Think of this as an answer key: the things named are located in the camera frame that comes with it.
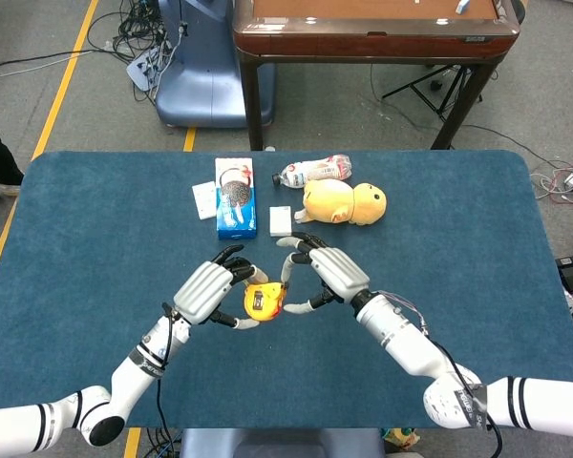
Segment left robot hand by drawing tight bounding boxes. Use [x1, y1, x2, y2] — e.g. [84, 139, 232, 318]
[172, 244, 270, 331]

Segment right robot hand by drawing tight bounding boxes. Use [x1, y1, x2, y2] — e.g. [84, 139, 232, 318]
[275, 231, 371, 316]

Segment yellow tape measure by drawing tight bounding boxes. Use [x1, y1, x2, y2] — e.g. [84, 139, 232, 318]
[243, 281, 289, 323]

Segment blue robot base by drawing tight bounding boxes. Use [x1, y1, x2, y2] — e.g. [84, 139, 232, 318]
[154, 0, 276, 129]

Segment yellow plush toy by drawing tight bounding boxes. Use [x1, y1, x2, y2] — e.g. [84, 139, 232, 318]
[293, 179, 388, 227]

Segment small white box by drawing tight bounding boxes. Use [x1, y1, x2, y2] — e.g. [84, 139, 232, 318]
[268, 205, 293, 238]

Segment white card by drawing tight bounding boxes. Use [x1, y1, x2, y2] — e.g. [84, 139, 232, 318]
[191, 181, 219, 221]

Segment blue table mat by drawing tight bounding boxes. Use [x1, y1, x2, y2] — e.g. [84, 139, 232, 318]
[0, 150, 573, 430]

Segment blue cookie box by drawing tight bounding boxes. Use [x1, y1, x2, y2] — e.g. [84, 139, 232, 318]
[214, 157, 259, 240]

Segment clear plastic bottle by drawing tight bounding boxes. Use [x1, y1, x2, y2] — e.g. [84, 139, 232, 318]
[271, 153, 353, 191]

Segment blue grey robot torso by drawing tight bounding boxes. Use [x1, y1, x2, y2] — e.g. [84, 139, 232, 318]
[179, 427, 386, 458]

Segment colourful toy under table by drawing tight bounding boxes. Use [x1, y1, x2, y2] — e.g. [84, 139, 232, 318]
[380, 427, 421, 450]

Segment black tripod stand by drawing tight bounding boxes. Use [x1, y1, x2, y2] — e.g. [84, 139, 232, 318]
[380, 64, 484, 118]

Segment grey white power strip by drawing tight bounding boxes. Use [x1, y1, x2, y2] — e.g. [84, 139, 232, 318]
[125, 47, 166, 92]

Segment brown wooden table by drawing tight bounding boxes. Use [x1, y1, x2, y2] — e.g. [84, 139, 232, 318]
[232, 0, 521, 152]

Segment tangled black floor cables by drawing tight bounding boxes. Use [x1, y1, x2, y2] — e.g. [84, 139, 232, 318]
[86, 0, 173, 66]

